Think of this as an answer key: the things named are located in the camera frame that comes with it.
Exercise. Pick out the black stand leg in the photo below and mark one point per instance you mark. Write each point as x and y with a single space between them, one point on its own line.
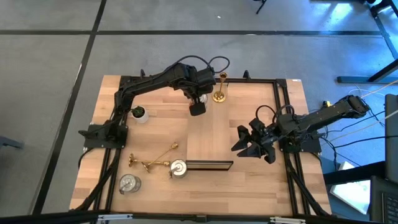
261 6

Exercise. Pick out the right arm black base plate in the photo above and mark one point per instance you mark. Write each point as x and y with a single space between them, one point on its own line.
308 148

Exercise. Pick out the black desk edge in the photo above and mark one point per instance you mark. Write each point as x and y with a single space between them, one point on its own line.
354 174

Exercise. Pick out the black laptop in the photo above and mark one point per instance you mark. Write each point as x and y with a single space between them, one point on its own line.
385 202

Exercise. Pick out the black rig crossbar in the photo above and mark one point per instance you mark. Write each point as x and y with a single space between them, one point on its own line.
174 217

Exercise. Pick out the grey chair base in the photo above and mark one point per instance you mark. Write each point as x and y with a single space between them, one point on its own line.
9 143

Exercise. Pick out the small plant in white pot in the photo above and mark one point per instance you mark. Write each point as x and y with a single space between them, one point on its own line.
139 113

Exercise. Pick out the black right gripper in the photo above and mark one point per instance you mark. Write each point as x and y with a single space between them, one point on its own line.
267 137

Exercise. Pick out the silver metal bracket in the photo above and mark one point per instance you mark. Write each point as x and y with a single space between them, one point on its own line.
115 217
287 220

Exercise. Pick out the pale blue-white panel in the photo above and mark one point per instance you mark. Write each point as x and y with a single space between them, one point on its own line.
351 193

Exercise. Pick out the black aluminium table frame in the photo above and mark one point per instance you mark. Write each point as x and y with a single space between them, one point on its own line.
258 80

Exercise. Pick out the yellow power plug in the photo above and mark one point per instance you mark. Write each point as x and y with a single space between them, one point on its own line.
326 103

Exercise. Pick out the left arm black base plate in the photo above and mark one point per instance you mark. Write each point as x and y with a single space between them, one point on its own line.
93 142

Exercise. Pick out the black and blue desk frame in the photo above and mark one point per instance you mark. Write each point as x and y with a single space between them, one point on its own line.
351 79

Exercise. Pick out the dark grey monitor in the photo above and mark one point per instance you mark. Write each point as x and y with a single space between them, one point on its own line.
392 137

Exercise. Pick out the gold candlestick holder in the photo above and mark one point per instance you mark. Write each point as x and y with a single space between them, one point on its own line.
219 97
175 145
132 160

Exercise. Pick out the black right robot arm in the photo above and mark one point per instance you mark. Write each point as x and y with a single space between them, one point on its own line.
326 115

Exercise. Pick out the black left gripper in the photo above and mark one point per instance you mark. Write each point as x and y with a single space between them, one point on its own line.
205 81

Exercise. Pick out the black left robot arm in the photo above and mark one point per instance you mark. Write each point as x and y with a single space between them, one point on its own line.
149 83

